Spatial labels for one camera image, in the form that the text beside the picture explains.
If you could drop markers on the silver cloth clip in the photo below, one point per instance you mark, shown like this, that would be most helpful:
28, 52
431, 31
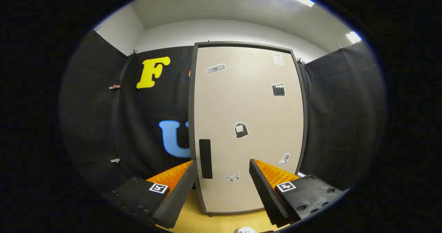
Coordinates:
115, 160

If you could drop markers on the small ceiling light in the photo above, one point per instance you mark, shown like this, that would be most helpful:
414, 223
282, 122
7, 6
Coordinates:
353, 37

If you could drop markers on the white shoe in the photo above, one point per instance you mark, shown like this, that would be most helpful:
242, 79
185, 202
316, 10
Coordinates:
246, 230

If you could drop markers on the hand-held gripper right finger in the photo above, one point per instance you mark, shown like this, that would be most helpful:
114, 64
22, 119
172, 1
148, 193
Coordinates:
266, 191

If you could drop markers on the grey shoe cabinet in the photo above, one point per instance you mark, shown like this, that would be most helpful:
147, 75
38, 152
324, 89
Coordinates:
191, 105

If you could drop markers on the red cloth clip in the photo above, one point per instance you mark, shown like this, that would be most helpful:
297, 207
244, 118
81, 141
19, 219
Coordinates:
114, 86

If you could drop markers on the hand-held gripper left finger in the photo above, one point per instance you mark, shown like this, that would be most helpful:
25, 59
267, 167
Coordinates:
183, 188

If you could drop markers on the black backdrop cloth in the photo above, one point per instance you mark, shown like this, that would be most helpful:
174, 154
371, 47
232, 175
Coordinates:
138, 122

